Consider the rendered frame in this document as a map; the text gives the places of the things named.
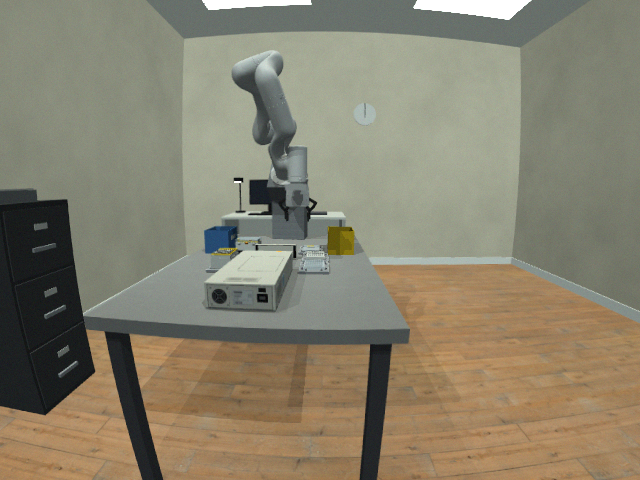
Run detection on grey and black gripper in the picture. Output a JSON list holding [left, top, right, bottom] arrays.
[[278, 185, 317, 221]]

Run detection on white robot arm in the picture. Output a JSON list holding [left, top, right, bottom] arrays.
[[231, 50, 308, 190]]

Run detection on yellow open box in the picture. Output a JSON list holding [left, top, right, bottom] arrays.
[[328, 227, 354, 255]]

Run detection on dark blue open box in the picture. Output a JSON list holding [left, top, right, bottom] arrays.
[[204, 226, 237, 254]]

